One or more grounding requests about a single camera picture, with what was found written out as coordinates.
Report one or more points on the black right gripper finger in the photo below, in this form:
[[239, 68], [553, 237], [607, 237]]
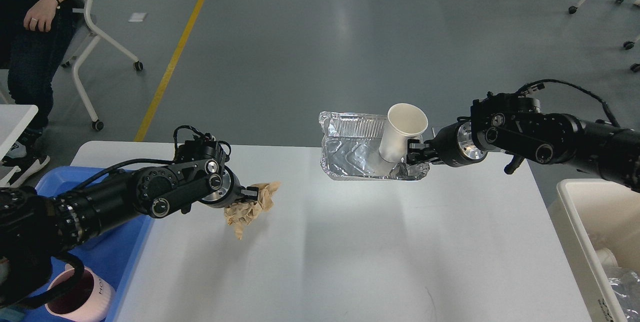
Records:
[[420, 151]]

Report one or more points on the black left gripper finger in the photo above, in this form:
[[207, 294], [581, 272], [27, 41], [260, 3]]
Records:
[[237, 204], [250, 193]]

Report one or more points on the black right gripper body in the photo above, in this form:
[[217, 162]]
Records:
[[454, 146]]

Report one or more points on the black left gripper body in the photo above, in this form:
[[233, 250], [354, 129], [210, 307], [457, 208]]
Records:
[[230, 191]]

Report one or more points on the brown paper napkin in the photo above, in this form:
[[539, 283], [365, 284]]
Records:
[[239, 218]]

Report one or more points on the white paper cup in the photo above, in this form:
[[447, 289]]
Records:
[[404, 122]]

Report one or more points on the foil lined bin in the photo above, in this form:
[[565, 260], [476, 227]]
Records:
[[349, 149]]

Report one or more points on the pink ceramic mug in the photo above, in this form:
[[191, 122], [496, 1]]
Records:
[[88, 300]]

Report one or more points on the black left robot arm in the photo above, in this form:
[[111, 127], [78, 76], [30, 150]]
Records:
[[38, 232]]

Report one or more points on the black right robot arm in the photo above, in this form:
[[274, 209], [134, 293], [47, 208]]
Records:
[[514, 124]]

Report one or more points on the clear floor plate left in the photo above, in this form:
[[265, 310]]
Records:
[[436, 130]]

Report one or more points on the blue plastic tray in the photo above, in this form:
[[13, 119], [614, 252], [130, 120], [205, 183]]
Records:
[[113, 254]]

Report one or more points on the white waste bin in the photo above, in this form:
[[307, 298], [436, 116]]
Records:
[[596, 222]]

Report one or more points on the white side table left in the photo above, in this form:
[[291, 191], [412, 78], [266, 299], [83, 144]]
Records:
[[14, 119]]

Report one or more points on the person in black clothes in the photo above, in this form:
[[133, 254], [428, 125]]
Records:
[[34, 36]]

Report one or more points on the white office chair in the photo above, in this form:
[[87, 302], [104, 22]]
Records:
[[83, 21]]

